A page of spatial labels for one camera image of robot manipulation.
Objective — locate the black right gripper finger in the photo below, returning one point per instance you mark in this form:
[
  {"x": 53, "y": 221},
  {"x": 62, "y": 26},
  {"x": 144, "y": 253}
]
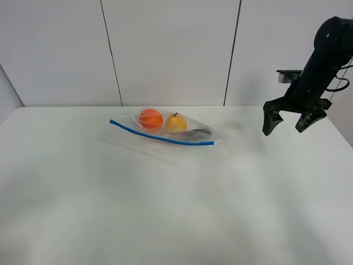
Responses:
[
  {"x": 309, "y": 117},
  {"x": 272, "y": 117}
]

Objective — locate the orange fruit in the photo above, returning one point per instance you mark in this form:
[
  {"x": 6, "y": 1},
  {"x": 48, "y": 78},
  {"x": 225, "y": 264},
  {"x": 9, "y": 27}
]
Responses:
[{"x": 151, "y": 119}]

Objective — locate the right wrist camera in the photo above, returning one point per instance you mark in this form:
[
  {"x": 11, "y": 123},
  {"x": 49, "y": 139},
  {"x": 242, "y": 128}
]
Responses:
[{"x": 287, "y": 76}]

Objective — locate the yellow pear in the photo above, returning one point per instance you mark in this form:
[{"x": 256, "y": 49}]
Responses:
[{"x": 175, "y": 124}]

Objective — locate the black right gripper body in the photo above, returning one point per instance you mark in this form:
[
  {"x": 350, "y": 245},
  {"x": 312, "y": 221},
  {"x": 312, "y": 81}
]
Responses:
[{"x": 305, "y": 91}]

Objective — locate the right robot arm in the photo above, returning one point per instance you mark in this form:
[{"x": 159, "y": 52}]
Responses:
[{"x": 332, "y": 53}]

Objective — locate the clear blue-zip plastic bag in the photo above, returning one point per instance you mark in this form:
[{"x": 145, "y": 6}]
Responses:
[{"x": 197, "y": 133}]

